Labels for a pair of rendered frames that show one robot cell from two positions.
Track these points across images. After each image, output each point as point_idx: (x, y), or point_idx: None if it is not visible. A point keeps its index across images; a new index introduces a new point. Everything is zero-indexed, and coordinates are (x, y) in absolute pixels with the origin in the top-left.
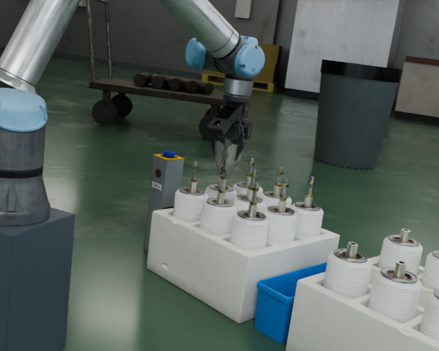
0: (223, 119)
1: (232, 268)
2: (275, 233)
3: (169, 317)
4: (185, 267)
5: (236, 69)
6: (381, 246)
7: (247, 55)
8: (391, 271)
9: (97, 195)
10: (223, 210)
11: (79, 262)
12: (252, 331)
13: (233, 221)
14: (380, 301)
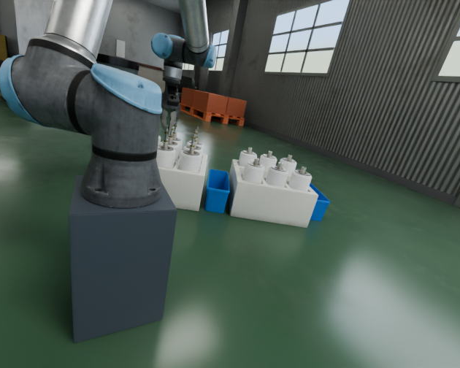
0: (174, 95)
1: (192, 184)
2: None
3: None
4: None
5: (205, 62)
6: None
7: (214, 53)
8: (274, 167)
9: None
10: (172, 152)
11: (62, 209)
12: (207, 212)
13: (184, 158)
14: (277, 181)
